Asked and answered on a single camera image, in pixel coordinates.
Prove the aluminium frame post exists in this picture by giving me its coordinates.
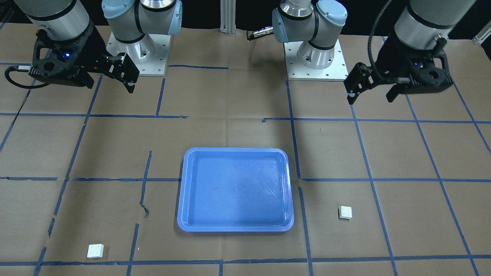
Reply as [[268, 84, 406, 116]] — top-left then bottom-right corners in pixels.
[[219, 0, 236, 36]]

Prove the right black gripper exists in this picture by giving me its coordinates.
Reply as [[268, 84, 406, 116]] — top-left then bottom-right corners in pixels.
[[29, 21, 140, 93]]

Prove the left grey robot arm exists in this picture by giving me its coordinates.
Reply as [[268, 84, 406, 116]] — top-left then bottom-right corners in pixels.
[[272, 0, 474, 104]]

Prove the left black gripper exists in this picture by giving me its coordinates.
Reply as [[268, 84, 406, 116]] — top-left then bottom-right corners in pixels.
[[343, 33, 454, 105]]

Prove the white block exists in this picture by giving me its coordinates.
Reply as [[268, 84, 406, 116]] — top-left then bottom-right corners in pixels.
[[338, 205, 353, 220], [86, 243, 105, 259]]

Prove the blue plastic tray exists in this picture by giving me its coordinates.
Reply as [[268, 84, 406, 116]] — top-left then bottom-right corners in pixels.
[[176, 147, 295, 232]]

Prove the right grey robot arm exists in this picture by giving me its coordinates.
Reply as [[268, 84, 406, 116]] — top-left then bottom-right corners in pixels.
[[5, 0, 183, 93]]

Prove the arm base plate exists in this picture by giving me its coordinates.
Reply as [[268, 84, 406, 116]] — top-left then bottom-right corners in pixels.
[[283, 40, 348, 82], [107, 33, 173, 77]]

